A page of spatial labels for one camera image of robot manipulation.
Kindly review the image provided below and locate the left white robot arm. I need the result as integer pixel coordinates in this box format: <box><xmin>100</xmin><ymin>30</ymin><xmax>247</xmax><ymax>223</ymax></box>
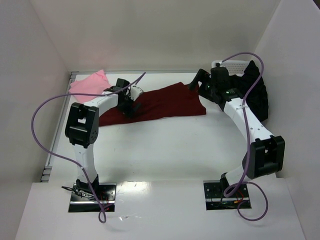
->
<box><xmin>65</xmin><ymin>78</ymin><xmax>144</xmax><ymax>195</ymax></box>

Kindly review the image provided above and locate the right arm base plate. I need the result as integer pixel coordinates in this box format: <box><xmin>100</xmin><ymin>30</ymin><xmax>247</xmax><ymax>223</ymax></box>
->
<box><xmin>203</xmin><ymin>180</ymin><xmax>252</xmax><ymax>211</ymax></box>

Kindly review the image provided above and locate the white plastic basket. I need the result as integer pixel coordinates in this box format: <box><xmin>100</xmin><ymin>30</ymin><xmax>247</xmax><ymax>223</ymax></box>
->
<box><xmin>211</xmin><ymin>59</ymin><xmax>250</xmax><ymax>77</ymax></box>

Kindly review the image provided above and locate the dark red t shirt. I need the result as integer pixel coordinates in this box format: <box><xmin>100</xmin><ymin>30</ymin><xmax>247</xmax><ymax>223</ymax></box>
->
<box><xmin>99</xmin><ymin>82</ymin><xmax>207</xmax><ymax>127</ymax></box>

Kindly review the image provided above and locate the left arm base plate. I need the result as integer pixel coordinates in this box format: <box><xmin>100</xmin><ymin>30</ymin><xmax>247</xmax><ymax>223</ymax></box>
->
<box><xmin>64</xmin><ymin>183</ymin><xmax>117</xmax><ymax>213</ymax></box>

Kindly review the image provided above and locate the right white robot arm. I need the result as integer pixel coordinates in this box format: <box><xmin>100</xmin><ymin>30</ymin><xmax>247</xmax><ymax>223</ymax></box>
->
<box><xmin>188</xmin><ymin>61</ymin><xmax>285</xmax><ymax>197</ymax></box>

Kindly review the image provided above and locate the pink folded t shirt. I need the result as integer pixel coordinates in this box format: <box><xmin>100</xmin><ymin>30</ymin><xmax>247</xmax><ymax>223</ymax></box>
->
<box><xmin>68</xmin><ymin>70</ymin><xmax>111</xmax><ymax>95</ymax></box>

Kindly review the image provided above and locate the black t shirt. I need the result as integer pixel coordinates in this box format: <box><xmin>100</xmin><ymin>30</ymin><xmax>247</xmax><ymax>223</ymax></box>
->
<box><xmin>230</xmin><ymin>60</ymin><xmax>269</xmax><ymax>122</ymax></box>

